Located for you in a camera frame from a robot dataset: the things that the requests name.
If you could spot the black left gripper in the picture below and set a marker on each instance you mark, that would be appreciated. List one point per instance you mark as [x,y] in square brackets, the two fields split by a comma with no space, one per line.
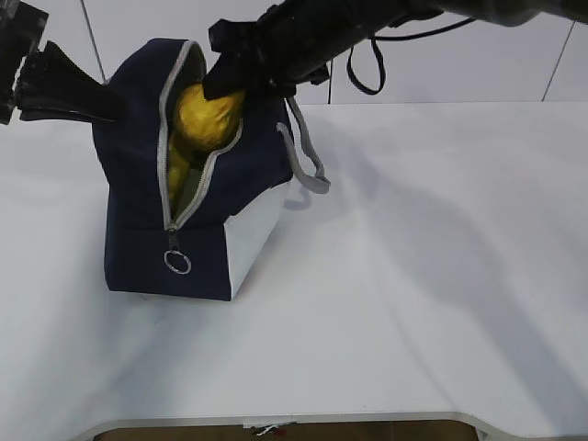
[50,86]

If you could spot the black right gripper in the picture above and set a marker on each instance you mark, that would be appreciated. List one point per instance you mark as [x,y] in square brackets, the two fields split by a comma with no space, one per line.
[288,45]

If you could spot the yellow pear-shaped gourd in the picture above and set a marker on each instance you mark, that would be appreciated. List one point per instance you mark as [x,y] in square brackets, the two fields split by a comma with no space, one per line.
[207,125]

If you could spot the yellow banana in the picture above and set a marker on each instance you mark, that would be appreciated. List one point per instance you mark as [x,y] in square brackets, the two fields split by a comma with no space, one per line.
[180,157]

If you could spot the navy blue lunch bag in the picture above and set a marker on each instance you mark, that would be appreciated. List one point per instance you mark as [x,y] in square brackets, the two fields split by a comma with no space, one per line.
[206,251]

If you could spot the green-lidded glass food container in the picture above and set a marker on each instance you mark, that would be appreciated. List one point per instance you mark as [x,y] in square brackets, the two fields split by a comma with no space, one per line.
[188,190]

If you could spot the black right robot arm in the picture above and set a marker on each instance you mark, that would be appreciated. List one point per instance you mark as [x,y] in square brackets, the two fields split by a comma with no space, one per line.
[395,13]

